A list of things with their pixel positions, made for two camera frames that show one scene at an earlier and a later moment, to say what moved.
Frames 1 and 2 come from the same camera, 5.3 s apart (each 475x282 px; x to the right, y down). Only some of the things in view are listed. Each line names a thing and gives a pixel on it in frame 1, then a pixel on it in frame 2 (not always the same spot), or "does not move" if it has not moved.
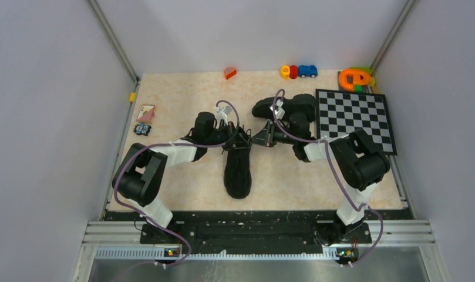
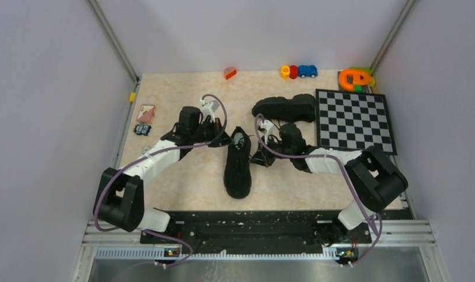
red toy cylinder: (293, 71) does not move
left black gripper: (235, 141) -> (220, 137)
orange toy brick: (229, 72) does not move
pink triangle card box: (147, 113) does not move
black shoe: (237, 170) does not move
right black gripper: (264, 137) -> (260, 156)
